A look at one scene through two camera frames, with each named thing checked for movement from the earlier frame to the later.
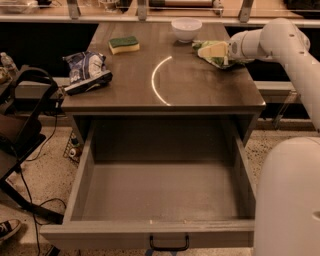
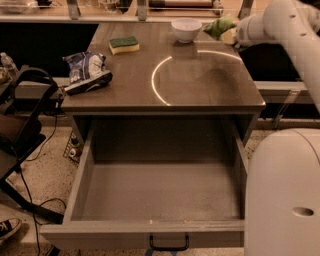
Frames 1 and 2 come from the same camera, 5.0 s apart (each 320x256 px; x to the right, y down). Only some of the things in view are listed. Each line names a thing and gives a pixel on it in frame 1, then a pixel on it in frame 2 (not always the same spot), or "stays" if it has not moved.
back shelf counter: (160, 12) stays
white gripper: (235, 47) -> (246, 32)
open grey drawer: (161, 184) stays
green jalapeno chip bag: (217, 61) -> (217, 27)
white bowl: (186, 29) stays
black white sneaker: (8, 226) stays
